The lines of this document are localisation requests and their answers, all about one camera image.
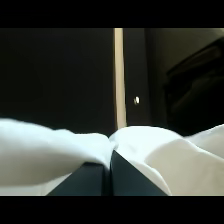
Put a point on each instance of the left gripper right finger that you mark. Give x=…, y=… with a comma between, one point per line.
x=133, y=180

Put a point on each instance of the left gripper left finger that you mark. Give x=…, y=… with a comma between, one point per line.
x=86, y=181

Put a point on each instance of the white garment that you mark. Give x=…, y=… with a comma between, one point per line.
x=40, y=153

